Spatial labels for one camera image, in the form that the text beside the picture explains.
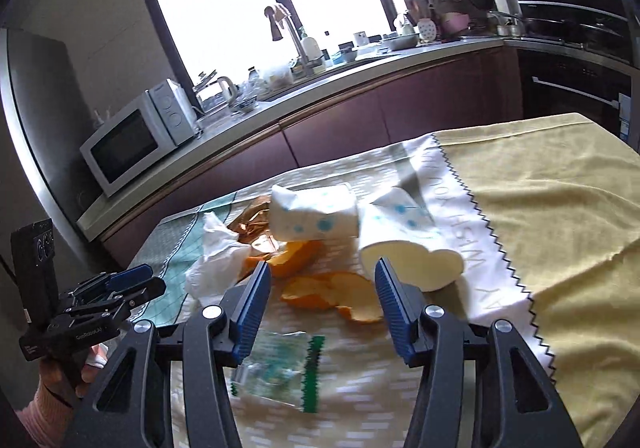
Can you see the gold foil wrapper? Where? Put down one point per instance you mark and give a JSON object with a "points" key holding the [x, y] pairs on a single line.
{"points": [[250, 228]]}

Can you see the person's left forearm pink sleeve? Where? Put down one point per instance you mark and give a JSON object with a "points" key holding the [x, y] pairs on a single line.
{"points": [[42, 420]]}

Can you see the white tissue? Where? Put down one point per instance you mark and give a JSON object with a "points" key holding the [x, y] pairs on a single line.
{"points": [[215, 258]]}

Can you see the orange peel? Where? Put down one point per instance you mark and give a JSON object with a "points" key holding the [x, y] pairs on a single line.
{"points": [[325, 290], [292, 258]]}

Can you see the purple lower kitchen cabinets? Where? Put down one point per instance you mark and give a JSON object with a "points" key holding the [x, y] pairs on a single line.
{"points": [[350, 113]]}

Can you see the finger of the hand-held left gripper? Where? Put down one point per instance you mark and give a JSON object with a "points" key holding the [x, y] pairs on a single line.
{"points": [[130, 275], [145, 292]]}

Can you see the black range hood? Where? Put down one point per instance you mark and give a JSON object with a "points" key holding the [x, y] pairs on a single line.
{"points": [[565, 3]]}

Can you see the black built-in oven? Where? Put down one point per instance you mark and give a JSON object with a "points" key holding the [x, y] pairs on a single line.
{"points": [[565, 93]]}

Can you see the white microwave oven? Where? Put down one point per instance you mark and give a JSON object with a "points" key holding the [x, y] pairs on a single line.
{"points": [[130, 143]]}

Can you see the crushed dotted paper cup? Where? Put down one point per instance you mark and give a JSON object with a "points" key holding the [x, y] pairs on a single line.
{"points": [[395, 233], [310, 215]]}

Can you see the person's left hand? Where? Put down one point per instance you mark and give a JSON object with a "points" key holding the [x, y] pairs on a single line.
{"points": [[52, 378]]}

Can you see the pink bowl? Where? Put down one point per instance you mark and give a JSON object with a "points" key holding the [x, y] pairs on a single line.
{"points": [[454, 23]]}

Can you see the kitchen window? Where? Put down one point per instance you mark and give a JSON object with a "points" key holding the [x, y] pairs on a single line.
{"points": [[225, 3]]}

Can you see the white kitchen countertop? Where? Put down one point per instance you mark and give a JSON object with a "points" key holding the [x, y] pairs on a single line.
{"points": [[240, 121]]}

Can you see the patterned patchwork tablecloth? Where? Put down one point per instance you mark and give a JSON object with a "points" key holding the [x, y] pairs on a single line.
{"points": [[350, 378]]}

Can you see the blue patterned bowl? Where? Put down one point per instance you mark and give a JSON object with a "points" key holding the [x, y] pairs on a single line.
{"points": [[246, 104]]}

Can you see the steel pot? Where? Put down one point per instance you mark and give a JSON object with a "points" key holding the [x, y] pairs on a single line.
{"points": [[509, 26]]}

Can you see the yellow cloth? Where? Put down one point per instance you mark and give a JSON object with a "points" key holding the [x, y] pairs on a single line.
{"points": [[565, 208]]}

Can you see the metal basin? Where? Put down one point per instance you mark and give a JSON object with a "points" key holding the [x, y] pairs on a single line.
{"points": [[400, 41]]}

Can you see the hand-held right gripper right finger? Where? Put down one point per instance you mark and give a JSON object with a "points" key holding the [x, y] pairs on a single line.
{"points": [[392, 310]]}

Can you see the steel kitchen faucet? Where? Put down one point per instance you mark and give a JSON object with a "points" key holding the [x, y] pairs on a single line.
{"points": [[295, 36]]}

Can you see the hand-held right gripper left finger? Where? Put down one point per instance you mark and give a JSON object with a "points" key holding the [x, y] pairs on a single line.
{"points": [[252, 310]]}

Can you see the white dotted utensil holder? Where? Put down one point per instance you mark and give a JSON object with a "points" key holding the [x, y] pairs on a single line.
{"points": [[427, 29]]}

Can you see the white soap bottle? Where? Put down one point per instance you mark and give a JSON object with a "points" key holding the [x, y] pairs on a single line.
{"points": [[311, 47]]}

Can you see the clear plastic wrapper green edge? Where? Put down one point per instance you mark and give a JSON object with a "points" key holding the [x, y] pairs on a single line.
{"points": [[280, 368]]}

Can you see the grey refrigerator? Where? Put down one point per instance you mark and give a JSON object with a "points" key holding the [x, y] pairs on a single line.
{"points": [[40, 128]]}

